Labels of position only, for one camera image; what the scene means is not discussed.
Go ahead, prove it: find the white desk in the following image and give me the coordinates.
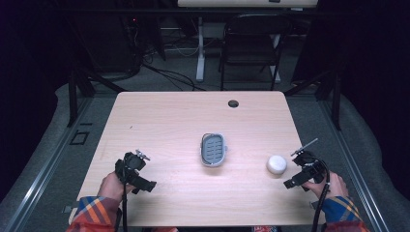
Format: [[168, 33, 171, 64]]
[[176, 0, 319, 83]]

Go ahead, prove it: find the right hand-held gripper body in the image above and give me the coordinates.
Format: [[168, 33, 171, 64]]
[[290, 137, 327, 186]]

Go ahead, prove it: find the aluminium floor rail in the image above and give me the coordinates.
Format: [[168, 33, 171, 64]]
[[3, 96, 95, 232], [317, 98, 393, 232]]

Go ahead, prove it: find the black floor outlet frame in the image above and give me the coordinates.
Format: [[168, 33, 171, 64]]
[[69, 129, 91, 146]]

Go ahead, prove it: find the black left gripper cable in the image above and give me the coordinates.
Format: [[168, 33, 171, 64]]
[[121, 154, 130, 232]]

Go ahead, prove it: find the black metal stand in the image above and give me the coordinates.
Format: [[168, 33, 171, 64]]
[[282, 66, 343, 131], [66, 66, 128, 129]]

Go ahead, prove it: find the person's right hand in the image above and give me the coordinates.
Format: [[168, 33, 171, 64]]
[[302, 170, 350, 200]]

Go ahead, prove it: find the grey soap dish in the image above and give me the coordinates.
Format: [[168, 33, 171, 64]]
[[199, 131, 229, 168]]

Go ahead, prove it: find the black folding chair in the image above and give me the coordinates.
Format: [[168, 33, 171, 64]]
[[219, 13, 294, 92]]

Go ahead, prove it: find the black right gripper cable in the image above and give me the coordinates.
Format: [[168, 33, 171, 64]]
[[309, 156, 332, 232]]

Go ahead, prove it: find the black floor cable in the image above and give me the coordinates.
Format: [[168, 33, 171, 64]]
[[139, 61, 207, 93]]

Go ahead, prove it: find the person's left hand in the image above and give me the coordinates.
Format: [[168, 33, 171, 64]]
[[97, 171, 137, 203]]

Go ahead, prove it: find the white round soap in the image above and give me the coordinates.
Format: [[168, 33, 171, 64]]
[[266, 154, 288, 176]]

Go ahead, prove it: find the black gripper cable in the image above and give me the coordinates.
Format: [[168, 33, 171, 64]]
[[121, 154, 130, 232], [309, 156, 332, 232]]

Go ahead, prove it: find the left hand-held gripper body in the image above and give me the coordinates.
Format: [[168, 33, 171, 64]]
[[114, 149, 152, 188]]

